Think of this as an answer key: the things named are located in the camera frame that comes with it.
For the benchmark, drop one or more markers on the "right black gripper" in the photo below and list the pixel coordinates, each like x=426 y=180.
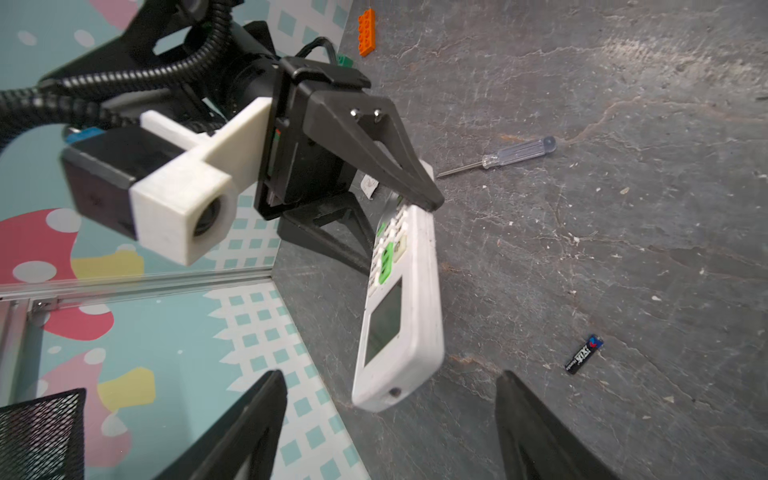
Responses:
x=320 y=122

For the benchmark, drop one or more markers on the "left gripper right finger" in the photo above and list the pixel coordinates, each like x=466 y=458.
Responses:
x=534 y=443

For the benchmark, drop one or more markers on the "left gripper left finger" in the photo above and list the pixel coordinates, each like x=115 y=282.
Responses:
x=243 y=443

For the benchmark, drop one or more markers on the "black AAA battery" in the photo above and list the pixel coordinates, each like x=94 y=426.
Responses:
x=590 y=346

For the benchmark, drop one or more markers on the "white remote with green buttons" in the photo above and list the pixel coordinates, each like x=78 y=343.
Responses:
x=402 y=339

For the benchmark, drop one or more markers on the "white battery cover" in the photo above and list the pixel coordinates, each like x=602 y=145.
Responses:
x=368 y=186

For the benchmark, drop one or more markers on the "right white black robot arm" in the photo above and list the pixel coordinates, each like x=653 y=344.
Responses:
x=186 y=109

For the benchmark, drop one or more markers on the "green toy brick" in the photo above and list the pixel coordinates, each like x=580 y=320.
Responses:
x=344 y=61

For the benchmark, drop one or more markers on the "orange toy brick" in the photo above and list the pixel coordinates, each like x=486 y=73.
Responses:
x=366 y=32

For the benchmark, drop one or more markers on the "black wire mesh basket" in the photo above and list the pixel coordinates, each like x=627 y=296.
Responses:
x=44 y=438

